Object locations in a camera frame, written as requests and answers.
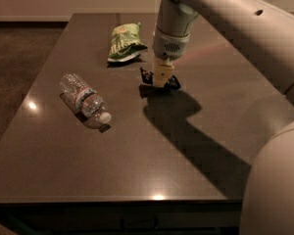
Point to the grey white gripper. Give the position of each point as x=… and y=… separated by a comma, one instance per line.
x=169, y=45

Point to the black rxbar chocolate bar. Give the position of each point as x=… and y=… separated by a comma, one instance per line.
x=161, y=78

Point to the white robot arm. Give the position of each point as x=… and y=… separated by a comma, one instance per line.
x=264, y=35

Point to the green chip bag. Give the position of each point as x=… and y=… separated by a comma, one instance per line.
x=126, y=43

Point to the clear plastic water bottle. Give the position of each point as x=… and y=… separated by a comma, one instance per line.
x=85, y=98

